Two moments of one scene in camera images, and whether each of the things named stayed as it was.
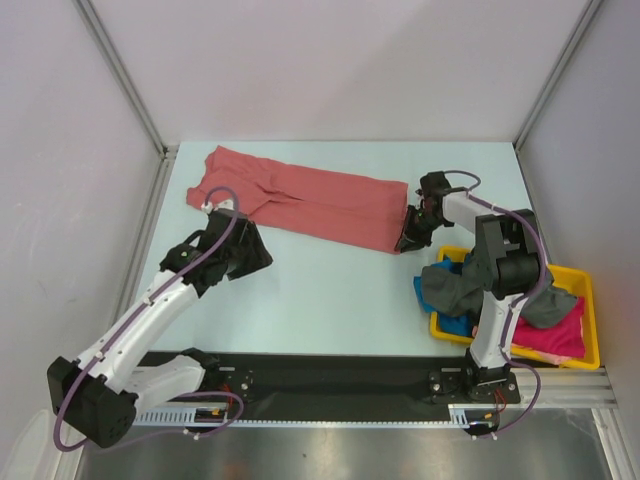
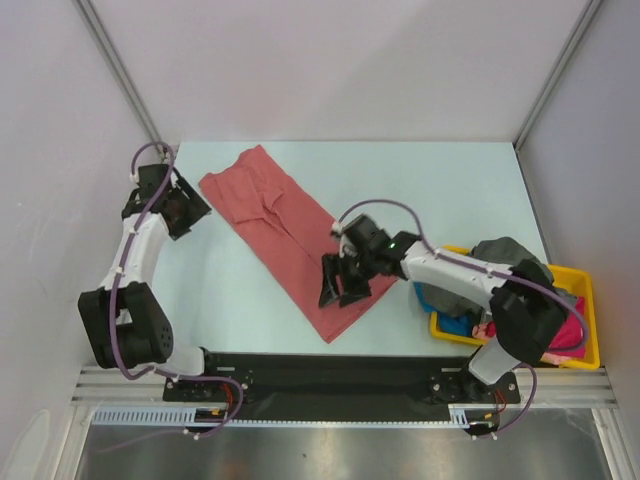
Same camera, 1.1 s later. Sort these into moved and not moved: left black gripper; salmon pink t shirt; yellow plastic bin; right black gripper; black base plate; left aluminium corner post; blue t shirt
Moved: right black gripper; salmon pink t shirt; left black gripper
Not moved: black base plate; yellow plastic bin; left aluminium corner post; blue t shirt
